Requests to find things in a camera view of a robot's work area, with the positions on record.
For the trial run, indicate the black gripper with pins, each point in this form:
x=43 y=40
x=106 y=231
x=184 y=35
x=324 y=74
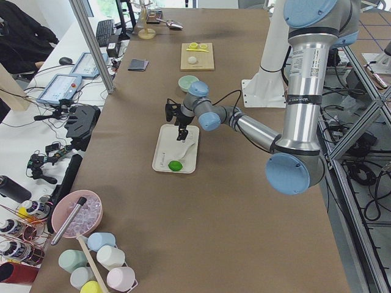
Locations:
x=182 y=119

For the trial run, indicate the white ceramic spoon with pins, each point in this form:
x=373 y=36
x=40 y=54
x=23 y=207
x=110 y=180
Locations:
x=185 y=151

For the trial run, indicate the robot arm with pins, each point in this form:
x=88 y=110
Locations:
x=295 y=165

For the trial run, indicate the mint green bowl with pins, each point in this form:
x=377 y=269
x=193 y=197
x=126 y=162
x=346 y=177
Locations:
x=185 y=82

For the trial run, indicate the white steamed bun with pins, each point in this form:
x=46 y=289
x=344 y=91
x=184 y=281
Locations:
x=192 y=60

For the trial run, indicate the pink bowl with ice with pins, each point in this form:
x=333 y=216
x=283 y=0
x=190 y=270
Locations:
x=86 y=220

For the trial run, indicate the cream rabbit tray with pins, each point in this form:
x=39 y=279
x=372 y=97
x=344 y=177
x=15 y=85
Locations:
x=168 y=149

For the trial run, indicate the green lime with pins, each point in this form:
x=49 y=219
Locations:
x=175 y=166

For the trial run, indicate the bamboo cutting board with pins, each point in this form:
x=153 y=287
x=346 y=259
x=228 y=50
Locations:
x=205 y=60

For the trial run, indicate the grey folded cloth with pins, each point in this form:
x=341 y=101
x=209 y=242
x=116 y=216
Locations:
x=136 y=65

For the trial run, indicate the yellow plastic knife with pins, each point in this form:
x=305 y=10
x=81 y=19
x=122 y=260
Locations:
x=197 y=50

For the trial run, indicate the wooden mug tree stand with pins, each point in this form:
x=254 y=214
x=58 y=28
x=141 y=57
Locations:
x=145 y=33

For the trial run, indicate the metal scoop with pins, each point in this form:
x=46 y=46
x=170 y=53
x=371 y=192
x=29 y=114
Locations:
x=171 y=24

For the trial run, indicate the teach pendant far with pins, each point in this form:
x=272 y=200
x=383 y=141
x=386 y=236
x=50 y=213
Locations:
x=85 y=66

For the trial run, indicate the teach pendant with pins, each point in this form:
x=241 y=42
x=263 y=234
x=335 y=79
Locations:
x=62 y=86
x=85 y=66

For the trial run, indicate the metal muddler stick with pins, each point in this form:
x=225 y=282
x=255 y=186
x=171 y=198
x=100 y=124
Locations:
x=68 y=221

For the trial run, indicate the teach pendant near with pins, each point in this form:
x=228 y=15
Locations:
x=62 y=86

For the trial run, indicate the black keyboard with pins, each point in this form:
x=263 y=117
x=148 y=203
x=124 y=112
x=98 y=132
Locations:
x=105 y=28

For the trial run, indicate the computer mouse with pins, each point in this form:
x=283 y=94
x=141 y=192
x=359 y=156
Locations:
x=65 y=61

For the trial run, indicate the blue cup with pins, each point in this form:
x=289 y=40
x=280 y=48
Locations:
x=99 y=239

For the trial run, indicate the white cup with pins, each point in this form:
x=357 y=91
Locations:
x=110 y=257

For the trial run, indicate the pink cup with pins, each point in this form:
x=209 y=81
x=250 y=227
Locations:
x=121 y=279

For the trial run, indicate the green cup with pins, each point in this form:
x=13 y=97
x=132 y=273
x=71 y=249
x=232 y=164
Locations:
x=70 y=260

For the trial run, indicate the grey cup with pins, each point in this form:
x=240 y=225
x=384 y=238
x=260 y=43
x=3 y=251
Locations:
x=80 y=276

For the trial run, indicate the yellow cup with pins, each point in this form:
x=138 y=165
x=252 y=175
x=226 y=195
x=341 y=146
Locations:
x=91 y=287

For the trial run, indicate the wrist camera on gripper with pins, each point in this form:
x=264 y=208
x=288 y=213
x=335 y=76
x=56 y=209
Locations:
x=172 y=109

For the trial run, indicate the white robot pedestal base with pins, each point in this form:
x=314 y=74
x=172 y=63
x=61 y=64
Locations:
x=266 y=88

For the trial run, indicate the aluminium frame post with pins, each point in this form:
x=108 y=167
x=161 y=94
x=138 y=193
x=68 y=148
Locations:
x=89 y=36

